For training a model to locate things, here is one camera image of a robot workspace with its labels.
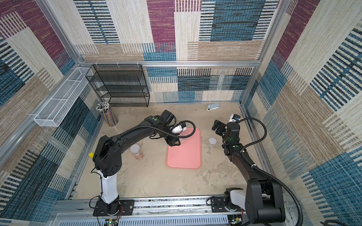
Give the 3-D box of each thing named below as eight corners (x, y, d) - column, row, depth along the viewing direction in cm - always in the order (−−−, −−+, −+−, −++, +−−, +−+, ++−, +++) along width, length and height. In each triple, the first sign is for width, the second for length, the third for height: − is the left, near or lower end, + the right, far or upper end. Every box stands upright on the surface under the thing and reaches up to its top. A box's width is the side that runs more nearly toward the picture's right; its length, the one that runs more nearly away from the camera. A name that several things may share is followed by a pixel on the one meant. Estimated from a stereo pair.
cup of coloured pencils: (106, 126, 109) (94, 110, 94) (110, 118, 114) (99, 101, 99) (116, 126, 109) (106, 109, 94) (119, 118, 114) (110, 101, 99)
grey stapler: (206, 110, 118) (207, 108, 115) (206, 106, 121) (206, 103, 118) (219, 110, 118) (220, 108, 115) (218, 106, 121) (219, 103, 118)
